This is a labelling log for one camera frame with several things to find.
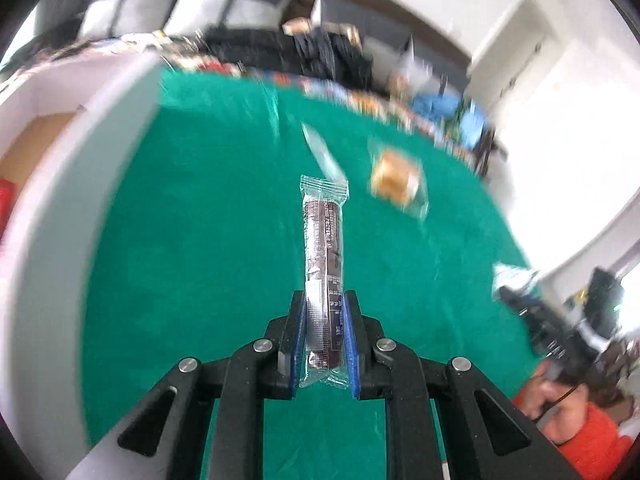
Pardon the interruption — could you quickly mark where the red snack packet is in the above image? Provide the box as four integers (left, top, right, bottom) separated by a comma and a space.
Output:
0, 178, 17, 237

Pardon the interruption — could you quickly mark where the clear plastic snack bag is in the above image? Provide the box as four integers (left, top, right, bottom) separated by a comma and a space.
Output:
387, 52, 433, 102

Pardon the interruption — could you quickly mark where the blue green clothes pile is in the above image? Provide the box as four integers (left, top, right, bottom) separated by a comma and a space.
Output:
410, 93, 488, 150

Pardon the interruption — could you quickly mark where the packaged sliced bread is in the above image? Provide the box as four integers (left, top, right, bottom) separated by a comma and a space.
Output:
368, 139, 428, 221

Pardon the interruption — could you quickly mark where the black puffer jacket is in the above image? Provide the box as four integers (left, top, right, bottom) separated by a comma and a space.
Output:
202, 27, 373, 91

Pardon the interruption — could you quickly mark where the grey pillow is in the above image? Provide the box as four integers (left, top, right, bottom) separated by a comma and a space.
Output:
77, 0, 176, 41
318, 0, 411, 58
163, 0, 292, 36

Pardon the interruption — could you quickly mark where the green satin cloth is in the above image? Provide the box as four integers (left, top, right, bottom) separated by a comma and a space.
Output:
81, 71, 538, 443

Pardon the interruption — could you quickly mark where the small clear narrow packet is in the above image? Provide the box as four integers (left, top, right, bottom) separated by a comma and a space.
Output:
302, 124, 347, 183

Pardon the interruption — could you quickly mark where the dark brown snack bar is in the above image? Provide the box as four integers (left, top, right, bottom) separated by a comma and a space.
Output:
299, 176, 349, 388

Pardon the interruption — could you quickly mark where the person's hand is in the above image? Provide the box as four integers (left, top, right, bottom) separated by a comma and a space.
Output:
518, 360, 589, 445

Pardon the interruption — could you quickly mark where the grey pillow far left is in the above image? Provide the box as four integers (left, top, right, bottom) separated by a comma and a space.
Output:
77, 0, 176, 41

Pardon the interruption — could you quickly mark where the white cardboard box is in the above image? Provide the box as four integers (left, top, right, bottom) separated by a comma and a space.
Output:
1, 52, 165, 477

